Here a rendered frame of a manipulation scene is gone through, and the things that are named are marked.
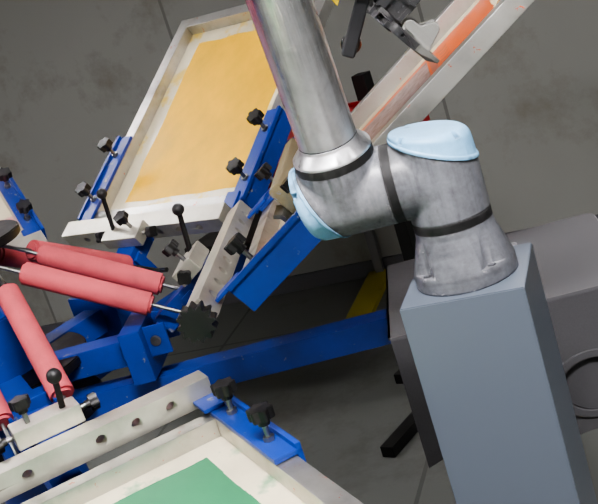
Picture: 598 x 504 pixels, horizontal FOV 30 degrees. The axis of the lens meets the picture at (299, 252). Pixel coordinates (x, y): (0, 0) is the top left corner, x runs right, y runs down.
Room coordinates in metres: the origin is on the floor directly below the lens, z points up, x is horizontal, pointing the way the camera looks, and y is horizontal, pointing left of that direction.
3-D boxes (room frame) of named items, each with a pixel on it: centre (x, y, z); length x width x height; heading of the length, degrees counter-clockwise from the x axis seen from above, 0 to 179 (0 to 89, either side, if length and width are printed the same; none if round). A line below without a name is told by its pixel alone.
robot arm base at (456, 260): (1.52, -0.23, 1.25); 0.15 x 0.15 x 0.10
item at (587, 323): (1.99, -0.35, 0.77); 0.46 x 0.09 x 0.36; 81
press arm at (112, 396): (2.25, 0.10, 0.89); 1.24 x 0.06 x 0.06; 81
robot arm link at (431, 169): (1.52, -0.22, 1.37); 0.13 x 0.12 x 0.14; 77
